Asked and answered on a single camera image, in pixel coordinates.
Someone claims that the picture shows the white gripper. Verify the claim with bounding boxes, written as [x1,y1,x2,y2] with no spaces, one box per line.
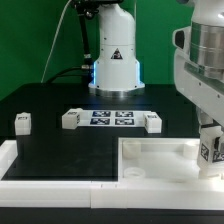
[172,25,224,136]

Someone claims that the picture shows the white square tabletop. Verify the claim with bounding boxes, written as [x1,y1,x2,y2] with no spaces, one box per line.
[118,138,224,182]

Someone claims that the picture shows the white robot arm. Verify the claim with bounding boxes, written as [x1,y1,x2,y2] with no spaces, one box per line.
[72,0,224,128]

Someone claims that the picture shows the white marker sheet with tags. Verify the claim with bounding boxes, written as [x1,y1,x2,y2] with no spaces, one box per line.
[78,110,145,127]

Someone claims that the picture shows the green backdrop curtain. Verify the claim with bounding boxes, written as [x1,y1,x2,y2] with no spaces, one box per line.
[0,0,201,101]

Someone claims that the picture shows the white U-shaped obstacle fence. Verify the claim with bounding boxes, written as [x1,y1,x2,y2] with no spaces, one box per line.
[0,140,224,210]

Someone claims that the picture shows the black cable bundle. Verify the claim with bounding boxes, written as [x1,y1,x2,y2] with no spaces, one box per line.
[46,0,101,84]

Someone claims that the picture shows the white cable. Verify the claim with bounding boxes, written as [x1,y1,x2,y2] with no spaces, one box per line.
[40,0,73,84]

